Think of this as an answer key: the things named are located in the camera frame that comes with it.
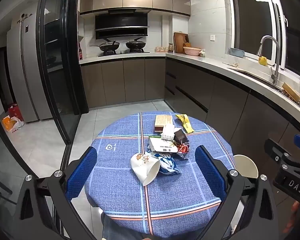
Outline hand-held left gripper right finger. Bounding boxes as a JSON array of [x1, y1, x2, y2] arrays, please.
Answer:
[[194, 145, 280, 240]]

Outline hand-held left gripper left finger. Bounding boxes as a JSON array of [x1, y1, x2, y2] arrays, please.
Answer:
[[14, 146, 98, 240]]

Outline white waste bin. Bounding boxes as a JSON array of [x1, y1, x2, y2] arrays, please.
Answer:
[[233, 154, 258, 179]]

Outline red silver wrapper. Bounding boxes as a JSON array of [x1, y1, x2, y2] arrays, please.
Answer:
[[175, 142, 190, 160]]

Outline blue white snack bag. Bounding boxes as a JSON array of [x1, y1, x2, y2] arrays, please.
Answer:
[[146, 151, 181, 175]]

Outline dark brown wrapper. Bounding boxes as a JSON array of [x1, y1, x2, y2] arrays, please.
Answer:
[[173, 128, 190, 145]]

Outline yellow wrapper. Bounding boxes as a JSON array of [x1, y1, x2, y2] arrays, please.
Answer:
[[175, 114, 195, 133]]

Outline white bear print paper cup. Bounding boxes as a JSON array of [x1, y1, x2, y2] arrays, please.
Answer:
[[130, 152, 161, 187]]

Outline white green packet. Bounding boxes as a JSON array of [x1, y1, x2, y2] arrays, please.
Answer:
[[147, 135, 178, 153]]

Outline tan cardboard box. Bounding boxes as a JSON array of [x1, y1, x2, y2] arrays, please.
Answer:
[[154, 115, 175, 133]]

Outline blue plaid tablecloth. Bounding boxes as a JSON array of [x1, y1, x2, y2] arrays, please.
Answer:
[[84, 112, 237, 235]]

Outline brown scrub block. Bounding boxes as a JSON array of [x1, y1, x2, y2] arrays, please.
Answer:
[[282, 82, 300, 103]]

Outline steel sink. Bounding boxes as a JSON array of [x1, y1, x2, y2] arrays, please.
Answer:
[[230, 66, 283, 90]]

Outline orange plastic bag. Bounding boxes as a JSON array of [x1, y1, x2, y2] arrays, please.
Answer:
[[2, 115, 25, 133]]

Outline steel kitchen faucet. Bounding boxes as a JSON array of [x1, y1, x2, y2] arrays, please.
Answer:
[[256, 35, 282, 84]]

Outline red box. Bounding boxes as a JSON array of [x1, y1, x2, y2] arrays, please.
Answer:
[[7, 104, 24, 122]]

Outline blue container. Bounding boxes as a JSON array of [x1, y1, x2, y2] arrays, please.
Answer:
[[229, 47, 245, 57]]

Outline brown lower cabinets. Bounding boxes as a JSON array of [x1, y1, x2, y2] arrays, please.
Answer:
[[79, 56, 300, 205]]

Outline white countertop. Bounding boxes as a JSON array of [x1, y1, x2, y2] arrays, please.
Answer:
[[79, 51, 300, 133]]

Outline silver refrigerator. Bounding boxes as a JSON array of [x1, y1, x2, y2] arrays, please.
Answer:
[[6, 11, 53, 123]]

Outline pink basket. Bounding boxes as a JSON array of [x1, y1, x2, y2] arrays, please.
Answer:
[[183, 46, 205, 56]]

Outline black framed glass door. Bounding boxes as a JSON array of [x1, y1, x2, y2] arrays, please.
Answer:
[[36, 0, 89, 145]]

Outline gas stove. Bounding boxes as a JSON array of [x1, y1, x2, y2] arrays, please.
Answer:
[[98, 49, 150, 57]]

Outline kitchen window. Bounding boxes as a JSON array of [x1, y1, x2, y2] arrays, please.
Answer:
[[230, 0, 300, 80]]

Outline wooden cutting board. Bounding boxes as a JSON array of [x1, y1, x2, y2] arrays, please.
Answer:
[[174, 32, 189, 54]]

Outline black wok with lid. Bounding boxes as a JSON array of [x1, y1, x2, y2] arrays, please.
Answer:
[[125, 37, 147, 49]]

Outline black range hood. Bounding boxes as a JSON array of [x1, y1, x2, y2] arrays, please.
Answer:
[[94, 9, 150, 40]]

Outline black wok long handle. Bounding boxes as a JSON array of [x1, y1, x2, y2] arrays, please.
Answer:
[[90, 40, 120, 53]]

